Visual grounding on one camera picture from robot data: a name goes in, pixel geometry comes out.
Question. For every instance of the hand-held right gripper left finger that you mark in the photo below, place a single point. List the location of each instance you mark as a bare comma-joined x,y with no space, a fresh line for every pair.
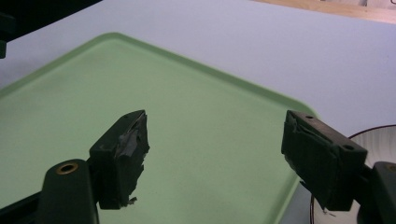
120,161

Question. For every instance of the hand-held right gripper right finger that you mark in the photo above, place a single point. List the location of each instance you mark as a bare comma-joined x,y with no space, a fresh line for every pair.
320,155

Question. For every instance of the light green plastic tray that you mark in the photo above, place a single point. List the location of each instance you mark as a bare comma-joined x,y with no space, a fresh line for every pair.
193,124

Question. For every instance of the wooden board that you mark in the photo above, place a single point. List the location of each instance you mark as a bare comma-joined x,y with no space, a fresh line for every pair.
342,9

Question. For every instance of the dark block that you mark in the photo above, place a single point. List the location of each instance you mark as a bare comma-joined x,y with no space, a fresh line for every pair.
5,34

